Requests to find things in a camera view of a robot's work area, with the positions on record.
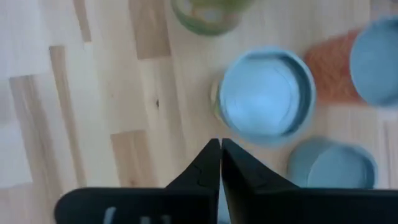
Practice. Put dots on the short grey-lidded tin can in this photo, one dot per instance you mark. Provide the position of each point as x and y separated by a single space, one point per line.
339 168

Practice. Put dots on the short green leaf-print can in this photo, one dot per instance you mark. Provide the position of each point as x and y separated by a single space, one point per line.
264 96

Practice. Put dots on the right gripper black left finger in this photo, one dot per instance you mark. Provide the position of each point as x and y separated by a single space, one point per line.
186 202

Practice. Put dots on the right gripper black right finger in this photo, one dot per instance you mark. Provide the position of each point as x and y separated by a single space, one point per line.
264 202

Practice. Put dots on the short red can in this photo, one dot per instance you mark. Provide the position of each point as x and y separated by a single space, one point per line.
329 68

